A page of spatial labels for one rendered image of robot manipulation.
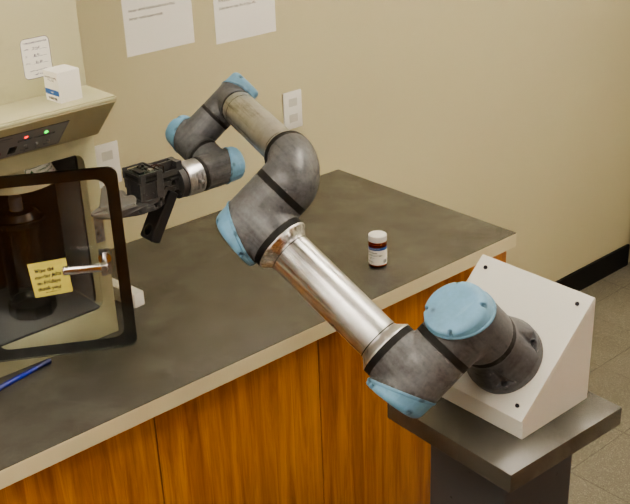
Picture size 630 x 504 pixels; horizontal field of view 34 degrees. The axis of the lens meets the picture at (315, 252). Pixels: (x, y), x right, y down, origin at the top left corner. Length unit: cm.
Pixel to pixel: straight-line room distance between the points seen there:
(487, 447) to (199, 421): 65
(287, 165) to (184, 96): 97
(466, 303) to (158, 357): 75
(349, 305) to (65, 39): 78
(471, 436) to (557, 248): 247
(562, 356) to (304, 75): 144
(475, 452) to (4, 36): 117
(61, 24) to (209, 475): 101
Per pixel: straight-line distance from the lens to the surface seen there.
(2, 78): 211
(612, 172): 458
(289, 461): 252
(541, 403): 200
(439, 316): 185
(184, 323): 240
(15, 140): 206
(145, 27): 277
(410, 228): 283
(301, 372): 242
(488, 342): 187
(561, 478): 217
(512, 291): 209
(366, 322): 188
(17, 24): 211
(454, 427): 201
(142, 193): 213
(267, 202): 193
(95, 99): 208
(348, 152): 332
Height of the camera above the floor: 208
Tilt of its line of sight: 25 degrees down
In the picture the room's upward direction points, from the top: 2 degrees counter-clockwise
